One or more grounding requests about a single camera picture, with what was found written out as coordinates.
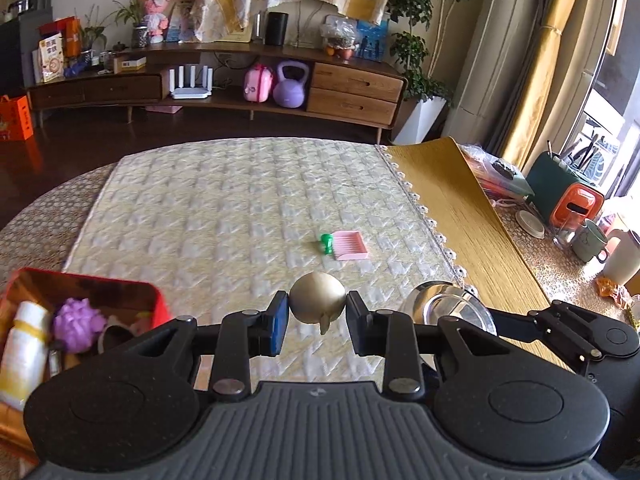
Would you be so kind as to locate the flat pink box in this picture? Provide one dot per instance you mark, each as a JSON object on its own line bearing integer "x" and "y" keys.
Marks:
{"x": 164, "y": 109}

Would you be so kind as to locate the dark green utensil holder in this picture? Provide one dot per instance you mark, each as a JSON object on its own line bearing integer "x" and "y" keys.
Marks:
{"x": 545, "y": 180}

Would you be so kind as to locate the yellow cardboard box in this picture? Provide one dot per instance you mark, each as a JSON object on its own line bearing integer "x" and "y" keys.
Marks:
{"x": 130, "y": 64}

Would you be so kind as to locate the green mug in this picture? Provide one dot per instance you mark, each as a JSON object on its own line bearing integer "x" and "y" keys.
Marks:
{"x": 587, "y": 242}

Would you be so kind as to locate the silver and gold round bowl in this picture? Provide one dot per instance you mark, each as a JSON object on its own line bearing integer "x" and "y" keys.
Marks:
{"x": 445, "y": 302}

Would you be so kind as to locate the small potted plant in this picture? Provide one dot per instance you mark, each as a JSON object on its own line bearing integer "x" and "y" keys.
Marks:
{"x": 139, "y": 35}

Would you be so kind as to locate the clear plastic bag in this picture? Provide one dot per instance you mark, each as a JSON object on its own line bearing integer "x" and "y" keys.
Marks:
{"x": 340, "y": 37}

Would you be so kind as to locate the white planter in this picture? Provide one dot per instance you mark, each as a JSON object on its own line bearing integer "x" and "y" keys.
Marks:
{"x": 420, "y": 120}

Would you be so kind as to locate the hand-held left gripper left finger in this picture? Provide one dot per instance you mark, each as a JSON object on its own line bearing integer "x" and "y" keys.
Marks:
{"x": 277, "y": 325}

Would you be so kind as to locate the stack of books in plastic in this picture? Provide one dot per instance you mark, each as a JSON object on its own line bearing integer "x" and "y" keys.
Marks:
{"x": 500, "y": 180}

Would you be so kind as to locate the purple toy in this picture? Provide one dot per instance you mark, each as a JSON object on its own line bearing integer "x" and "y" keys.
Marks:
{"x": 79, "y": 325}

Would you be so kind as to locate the white router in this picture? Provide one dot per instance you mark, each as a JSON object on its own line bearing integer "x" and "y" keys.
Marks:
{"x": 191, "y": 89}

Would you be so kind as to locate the beige lace tablecloth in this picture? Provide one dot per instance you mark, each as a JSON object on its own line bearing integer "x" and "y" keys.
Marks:
{"x": 45, "y": 210}

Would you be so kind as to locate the red tin box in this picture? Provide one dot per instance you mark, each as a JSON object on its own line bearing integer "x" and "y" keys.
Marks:
{"x": 150, "y": 305}

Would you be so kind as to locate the pink doll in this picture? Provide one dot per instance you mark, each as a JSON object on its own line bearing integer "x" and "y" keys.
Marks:
{"x": 156, "y": 15}

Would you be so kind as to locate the pink toy case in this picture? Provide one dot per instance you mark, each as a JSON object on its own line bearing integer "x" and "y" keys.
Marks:
{"x": 260, "y": 85}

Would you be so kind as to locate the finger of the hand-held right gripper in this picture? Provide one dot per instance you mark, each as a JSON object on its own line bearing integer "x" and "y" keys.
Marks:
{"x": 550, "y": 330}

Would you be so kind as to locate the tall green houseplant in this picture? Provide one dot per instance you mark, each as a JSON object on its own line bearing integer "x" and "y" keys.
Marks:
{"x": 415, "y": 5}

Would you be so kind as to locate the black speaker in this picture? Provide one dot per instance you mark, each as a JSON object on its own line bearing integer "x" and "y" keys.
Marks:
{"x": 277, "y": 29}

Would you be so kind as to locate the orange snack packet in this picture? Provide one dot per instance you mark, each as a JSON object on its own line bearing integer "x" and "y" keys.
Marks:
{"x": 614, "y": 292}

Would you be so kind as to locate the cream quilted cloth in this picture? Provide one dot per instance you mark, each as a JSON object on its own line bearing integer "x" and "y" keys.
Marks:
{"x": 225, "y": 210}

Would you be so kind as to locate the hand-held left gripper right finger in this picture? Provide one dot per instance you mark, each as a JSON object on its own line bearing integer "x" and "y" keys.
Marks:
{"x": 357, "y": 327}

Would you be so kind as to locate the orange paper bag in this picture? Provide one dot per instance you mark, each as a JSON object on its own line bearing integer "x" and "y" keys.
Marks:
{"x": 15, "y": 120}

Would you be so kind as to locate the purple kettlebell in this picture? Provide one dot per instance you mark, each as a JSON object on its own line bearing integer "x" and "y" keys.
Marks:
{"x": 290, "y": 92}

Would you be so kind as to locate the white pitcher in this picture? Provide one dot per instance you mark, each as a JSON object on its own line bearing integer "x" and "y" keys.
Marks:
{"x": 622, "y": 260}

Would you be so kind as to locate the gold curtain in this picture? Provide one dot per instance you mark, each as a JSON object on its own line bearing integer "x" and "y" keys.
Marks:
{"x": 555, "y": 60}

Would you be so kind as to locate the white bottle with yellow band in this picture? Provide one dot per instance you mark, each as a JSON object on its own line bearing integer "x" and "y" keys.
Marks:
{"x": 25, "y": 350}

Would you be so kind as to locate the printed cereal bag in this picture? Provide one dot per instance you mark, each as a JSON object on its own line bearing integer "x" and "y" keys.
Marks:
{"x": 51, "y": 60}

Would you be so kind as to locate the round white coaster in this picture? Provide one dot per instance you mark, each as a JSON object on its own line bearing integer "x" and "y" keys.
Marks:
{"x": 530, "y": 222}

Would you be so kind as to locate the wooden media cabinet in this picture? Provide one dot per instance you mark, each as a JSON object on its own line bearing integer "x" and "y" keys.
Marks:
{"x": 355, "y": 92}

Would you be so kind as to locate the orange container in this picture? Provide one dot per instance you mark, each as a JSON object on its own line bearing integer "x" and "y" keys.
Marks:
{"x": 577, "y": 207}

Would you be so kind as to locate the orange gift bags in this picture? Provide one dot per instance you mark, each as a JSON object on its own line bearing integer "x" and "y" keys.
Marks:
{"x": 67, "y": 35}

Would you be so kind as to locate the grey curtain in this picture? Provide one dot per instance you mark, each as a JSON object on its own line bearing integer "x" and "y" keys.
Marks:
{"x": 485, "y": 60}

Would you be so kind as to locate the beige egg-shaped toy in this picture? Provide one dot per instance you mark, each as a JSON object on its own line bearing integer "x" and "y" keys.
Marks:
{"x": 317, "y": 297}

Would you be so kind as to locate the thin leafy potted plant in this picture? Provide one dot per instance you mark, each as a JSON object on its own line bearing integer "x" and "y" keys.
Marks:
{"x": 90, "y": 40}

